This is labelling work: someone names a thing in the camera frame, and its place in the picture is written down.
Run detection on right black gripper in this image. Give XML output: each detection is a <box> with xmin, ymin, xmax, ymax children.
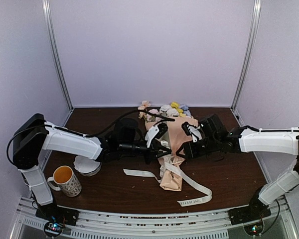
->
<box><xmin>176</xmin><ymin>135</ymin><xmax>220</xmax><ymax>160</ymax></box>

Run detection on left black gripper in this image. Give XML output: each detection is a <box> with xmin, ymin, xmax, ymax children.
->
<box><xmin>119</xmin><ymin>139</ymin><xmax>171</xmax><ymax>165</ymax></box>

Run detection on white printed ribbon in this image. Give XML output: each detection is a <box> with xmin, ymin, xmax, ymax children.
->
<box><xmin>123</xmin><ymin>154</ymin><xmax>212</xmax><ymax>207</ymax></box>

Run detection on pink and green wrapping paper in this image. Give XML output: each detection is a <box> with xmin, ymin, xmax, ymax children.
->
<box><xmin>158</xmin><ymin>117</ymin><xmax>198</xmax><ymax>192</ymax></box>

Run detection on blue flower stem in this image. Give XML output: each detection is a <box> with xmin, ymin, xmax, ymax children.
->
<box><xmin>179</xmin><ymin>104</ymin><xmax>191</xmax><ymax>117</ymax></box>

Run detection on yellow flower stem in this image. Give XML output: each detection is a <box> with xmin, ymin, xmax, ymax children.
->
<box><xmin>169</xmin><ymin>102</ymin><xmax>186</xmax><ymax>117</ymax></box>

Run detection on peach blossom stem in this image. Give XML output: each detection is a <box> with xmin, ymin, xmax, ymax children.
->
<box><xmin>138</xmin><ymin>100</ymin><xmax>151</xmax><ymax>122</ymax></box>

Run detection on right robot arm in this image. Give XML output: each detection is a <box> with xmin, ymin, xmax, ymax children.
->
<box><xmin>176</xmin><ymin>114</ymin><xmax>299</xmax><ymax>220</ymax></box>

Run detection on white scalloped bowl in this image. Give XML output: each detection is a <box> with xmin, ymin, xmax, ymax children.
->
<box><xmin>73</xmin><ymin>155</ymin><xmax>102</xmax><ymax>177</ymax></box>

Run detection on patterned mug with orange inside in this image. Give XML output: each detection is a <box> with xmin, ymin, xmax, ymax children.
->
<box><xmin>47</xmin><ymin>165</ymin><xmax>82</xmax><ymax>198</ymax></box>

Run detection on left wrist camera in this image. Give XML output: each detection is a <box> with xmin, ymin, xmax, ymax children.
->
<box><xmin>145</xmin><ymin>122</ymin><xmax>168</xmax><ymax>148</ymax></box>

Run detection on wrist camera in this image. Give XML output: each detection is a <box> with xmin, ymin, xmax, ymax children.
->
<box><xmin>145</xmin><ymin>122</ymin><xmax>168</xmax><ymax>148</ymax></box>
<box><xmin>181</xmin><ymin>121</ymin><xmax>202</xmax><ymax>143</ymax></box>

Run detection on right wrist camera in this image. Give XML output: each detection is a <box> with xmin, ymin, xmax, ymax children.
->
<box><xmin>181</xmin><ymin>121</ymin><xmax>202</xmax><ymax>143</ymax></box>

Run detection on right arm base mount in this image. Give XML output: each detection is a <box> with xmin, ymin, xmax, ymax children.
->
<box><xmin>228</xmin><ymin>206</ymin><xmax>271</xmax><ymax>237</ymax></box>

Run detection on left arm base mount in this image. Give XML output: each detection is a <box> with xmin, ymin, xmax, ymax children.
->
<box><xmin>35</xmin><ymin>206</ymin><xmax>79</xmax><ymax>238</ymax></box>

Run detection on right aluminium frame post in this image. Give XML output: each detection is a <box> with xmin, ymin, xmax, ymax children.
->
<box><xmin>231</xmin><ymin>0</ymin><xmax>262</xmax><ymax>112</ymax></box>

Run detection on aluminium frame post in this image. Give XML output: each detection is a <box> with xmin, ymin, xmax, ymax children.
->
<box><xmin>231</xmin><ymin>0</ymin><xmax>262</xmax><ymax>112</ymax></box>
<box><xmin>42</xmin><ymin>0</ymin><xmax>74</xmax><ymax>111</ymax></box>

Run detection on aluminium front rail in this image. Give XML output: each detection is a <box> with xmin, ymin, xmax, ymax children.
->
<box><xmin>13</xmin><ymin>194</ymin><xmax>294</xmax><ymax>239</ymax></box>

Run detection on left aluminium frame post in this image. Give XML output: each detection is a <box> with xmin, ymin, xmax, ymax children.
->
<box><xmin>42</xmin><ymin>0</ymin><xmax>74</xmax><ymax>111</ymax></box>

